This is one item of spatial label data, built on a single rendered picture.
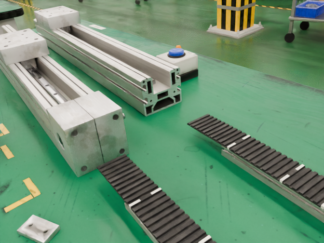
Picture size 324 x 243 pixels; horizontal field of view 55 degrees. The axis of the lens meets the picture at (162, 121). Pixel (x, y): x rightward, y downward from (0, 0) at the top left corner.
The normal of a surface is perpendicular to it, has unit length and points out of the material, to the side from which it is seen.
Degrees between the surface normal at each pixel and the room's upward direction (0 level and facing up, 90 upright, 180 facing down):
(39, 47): 90
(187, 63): 90
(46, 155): 0
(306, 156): 0
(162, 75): 90
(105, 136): 90
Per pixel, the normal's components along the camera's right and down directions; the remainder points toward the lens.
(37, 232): -0.08, -0.84
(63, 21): 0.57, 0.40
